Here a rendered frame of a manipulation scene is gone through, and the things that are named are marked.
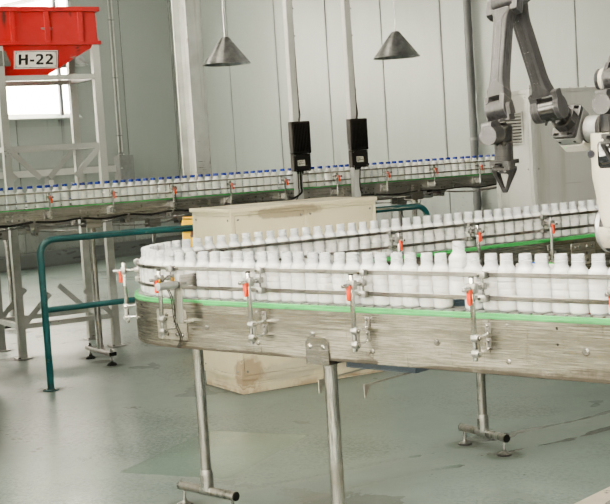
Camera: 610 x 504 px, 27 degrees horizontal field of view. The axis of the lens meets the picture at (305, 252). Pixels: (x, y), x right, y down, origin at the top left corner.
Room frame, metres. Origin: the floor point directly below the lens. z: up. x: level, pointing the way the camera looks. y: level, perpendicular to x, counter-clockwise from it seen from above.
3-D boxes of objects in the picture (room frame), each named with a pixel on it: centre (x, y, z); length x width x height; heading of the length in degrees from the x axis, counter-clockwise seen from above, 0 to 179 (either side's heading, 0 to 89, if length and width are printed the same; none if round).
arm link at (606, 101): (3.48, -0.87, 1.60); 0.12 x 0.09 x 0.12; 138
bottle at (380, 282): (3.91, -0.24, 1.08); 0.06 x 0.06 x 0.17
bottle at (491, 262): (3.64, -0.54, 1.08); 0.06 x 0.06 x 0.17
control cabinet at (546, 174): (10.05, -2.02, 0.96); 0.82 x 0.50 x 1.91; 120
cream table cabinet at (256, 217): (8.38, 0.13, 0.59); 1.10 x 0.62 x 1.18; 120
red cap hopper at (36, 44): (10.46, 2.11, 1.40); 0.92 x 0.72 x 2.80; 120
